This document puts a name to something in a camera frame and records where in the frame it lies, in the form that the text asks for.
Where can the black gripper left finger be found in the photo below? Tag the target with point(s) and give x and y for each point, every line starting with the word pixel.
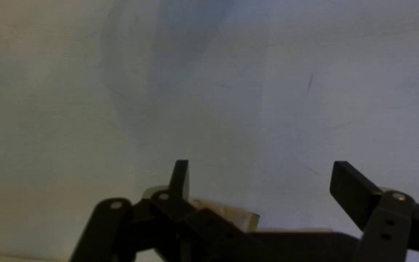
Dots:
pixel 123 228

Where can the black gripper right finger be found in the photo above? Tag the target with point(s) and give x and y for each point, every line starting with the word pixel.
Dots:
pixel 394 228

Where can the small beige block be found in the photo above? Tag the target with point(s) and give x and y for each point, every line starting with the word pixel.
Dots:
pixel 239 219

